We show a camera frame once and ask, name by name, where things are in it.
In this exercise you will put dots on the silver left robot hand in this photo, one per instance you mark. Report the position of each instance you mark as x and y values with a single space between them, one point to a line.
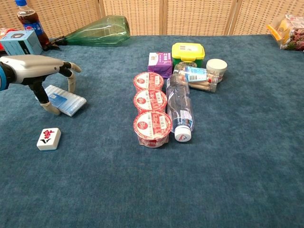
33 67

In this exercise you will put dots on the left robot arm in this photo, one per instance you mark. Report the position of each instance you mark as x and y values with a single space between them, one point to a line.
6 76

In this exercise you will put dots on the light blue cardboard box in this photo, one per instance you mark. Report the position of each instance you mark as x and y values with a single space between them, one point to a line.
20 44

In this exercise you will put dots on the cola bottle with blue cap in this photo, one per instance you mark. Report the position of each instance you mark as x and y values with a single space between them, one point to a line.
32 22

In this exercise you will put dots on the white mahjong tile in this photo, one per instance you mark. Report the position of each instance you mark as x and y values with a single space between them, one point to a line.
48 139

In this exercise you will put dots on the green glass vase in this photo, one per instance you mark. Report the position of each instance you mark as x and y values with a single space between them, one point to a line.
102 31

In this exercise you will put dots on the red lidded yoghurt cup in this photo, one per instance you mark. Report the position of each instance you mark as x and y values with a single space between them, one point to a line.
152 127
150 101
148 82

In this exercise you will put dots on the purple carton box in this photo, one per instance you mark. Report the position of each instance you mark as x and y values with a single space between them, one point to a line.
160 63

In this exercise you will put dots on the clear water bottle white cap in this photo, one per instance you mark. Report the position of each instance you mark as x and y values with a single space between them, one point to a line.
180 107

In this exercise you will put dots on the green container with yellow lid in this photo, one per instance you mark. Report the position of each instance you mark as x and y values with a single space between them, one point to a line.
188 53

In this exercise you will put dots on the blue table cloth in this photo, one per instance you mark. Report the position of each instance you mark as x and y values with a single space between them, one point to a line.
152 178

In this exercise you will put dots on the wicker folding screen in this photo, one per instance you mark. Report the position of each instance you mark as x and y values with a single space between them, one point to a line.
190 16

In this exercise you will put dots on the clear jar of wooden sticks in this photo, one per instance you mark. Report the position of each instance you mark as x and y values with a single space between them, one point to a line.
202 79

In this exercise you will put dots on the white lidded jar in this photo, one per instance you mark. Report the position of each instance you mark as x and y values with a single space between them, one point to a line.
216 67

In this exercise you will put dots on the clear bag with yellow snacks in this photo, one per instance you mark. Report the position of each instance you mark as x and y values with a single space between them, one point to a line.
291 33

